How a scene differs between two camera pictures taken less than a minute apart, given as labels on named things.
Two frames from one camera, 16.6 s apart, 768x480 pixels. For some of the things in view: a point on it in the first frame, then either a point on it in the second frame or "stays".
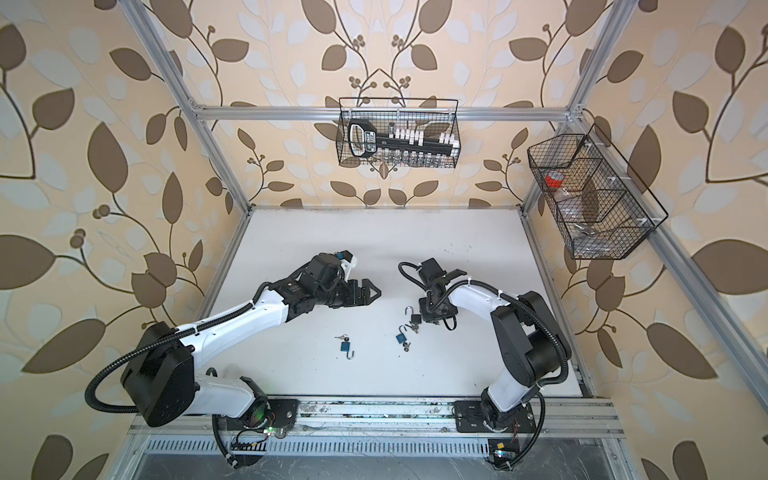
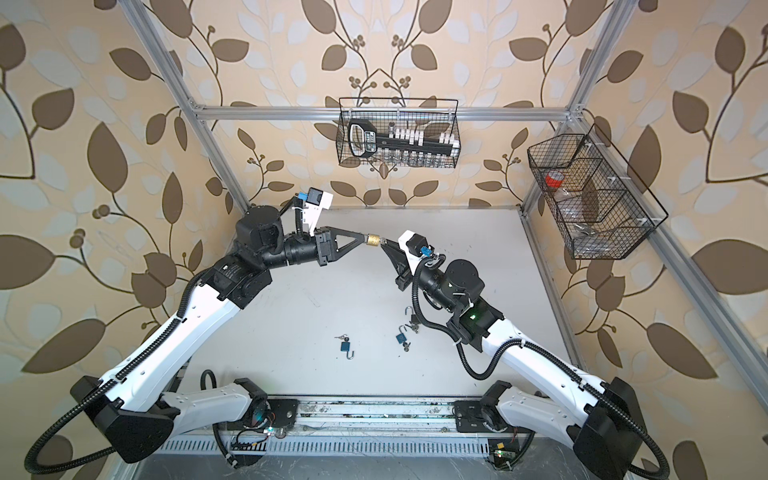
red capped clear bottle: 554,180 stays
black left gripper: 355,291 -> 322,245
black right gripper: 428,315 -> 398,257
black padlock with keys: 416,319 stays
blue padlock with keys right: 401,339 stays
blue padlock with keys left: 345,346 stays
